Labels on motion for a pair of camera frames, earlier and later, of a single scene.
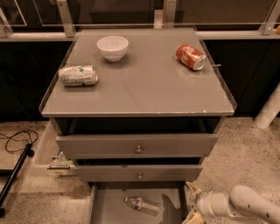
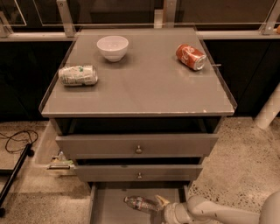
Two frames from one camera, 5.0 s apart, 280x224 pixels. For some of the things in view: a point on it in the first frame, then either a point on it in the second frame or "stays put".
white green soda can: x=79 y=75 stays put
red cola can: x=191 y=57 stays put
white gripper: x=203 y=203 -> x=172 y=212
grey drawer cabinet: x=136 y=110 stays put
